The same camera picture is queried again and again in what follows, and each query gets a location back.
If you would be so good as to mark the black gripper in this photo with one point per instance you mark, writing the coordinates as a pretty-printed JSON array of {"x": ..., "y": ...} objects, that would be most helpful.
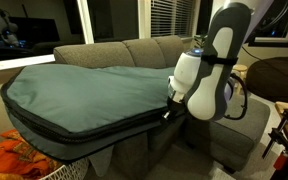
[{"x": 177, "y": 106}]

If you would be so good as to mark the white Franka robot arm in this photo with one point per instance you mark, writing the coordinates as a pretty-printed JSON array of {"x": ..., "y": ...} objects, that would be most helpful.
[{"x": 214, "y": 83}]

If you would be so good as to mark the grey fabric sofa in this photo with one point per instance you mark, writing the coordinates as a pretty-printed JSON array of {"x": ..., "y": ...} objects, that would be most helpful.
[{"x": 144, "y": 50}]

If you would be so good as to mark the light wooden stool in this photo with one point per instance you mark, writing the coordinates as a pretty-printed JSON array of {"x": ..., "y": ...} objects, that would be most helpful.
[{"x": 240, "y": 68}]

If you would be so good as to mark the white window blinds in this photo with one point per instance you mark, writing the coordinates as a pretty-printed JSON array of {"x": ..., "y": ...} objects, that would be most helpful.
[{"x": 170, "y": 18}]

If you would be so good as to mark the black table clamp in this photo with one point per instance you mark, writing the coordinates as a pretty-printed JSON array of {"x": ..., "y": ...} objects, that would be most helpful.
[{"x": 277, "y": 135}]

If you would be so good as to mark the dark brown bean bag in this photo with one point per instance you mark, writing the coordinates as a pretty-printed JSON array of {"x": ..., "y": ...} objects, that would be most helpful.
[{"x": 277, "y": 86}]

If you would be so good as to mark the black horizontal stand bar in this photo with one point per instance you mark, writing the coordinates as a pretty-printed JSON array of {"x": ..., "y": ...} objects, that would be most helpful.
[{"x": 284, "y": 43}]

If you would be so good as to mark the orange patterned cloth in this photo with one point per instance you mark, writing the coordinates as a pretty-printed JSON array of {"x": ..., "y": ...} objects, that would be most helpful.
[{"x": 17, "y": 160}]

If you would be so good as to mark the white window sill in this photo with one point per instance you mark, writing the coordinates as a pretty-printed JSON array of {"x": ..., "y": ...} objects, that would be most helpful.
[{"x": 17, "y": 64}]

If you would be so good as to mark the white window frame post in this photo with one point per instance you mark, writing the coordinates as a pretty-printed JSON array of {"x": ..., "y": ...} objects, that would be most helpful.
[
  {"x": 144, "y": 20},
  {"x": 85, "y": 23}
]

